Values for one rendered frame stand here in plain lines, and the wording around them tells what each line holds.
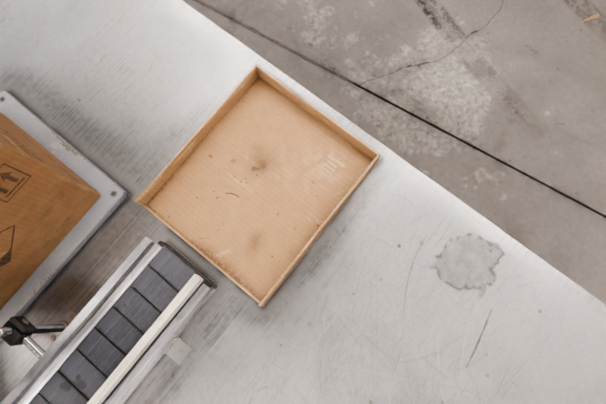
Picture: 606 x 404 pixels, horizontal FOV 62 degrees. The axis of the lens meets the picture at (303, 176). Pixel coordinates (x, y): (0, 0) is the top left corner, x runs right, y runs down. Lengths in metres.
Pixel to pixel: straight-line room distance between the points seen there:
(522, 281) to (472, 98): 1.09
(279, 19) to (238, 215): 1.22
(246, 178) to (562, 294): 0.53
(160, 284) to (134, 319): 0.06
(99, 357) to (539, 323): 0.66
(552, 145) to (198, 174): 1.32
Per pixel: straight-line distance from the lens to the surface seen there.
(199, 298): 0.78
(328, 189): 0.83
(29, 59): 1.06
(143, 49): 0.98
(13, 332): 0.78
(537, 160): 1.85
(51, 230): 0.85
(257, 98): 0.89
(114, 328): 0.82
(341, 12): 1.95
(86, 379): 0.84
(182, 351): 0.84
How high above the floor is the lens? 1.64
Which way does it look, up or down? 75 degrees down
